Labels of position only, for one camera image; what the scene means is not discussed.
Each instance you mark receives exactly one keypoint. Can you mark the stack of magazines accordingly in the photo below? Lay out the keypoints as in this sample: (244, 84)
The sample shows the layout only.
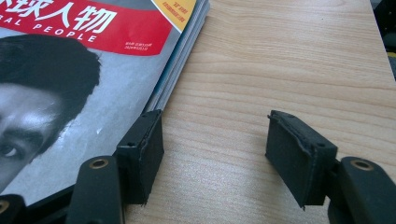
(193, 32)

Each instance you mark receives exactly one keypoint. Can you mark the magazine with red banner cover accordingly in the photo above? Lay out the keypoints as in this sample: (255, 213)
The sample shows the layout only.
(118, 81)

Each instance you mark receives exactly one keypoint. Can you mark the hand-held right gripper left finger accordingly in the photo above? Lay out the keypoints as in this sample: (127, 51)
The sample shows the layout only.
(140, 161)

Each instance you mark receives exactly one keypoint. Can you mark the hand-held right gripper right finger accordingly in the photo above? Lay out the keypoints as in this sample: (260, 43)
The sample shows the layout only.
(295, 161)

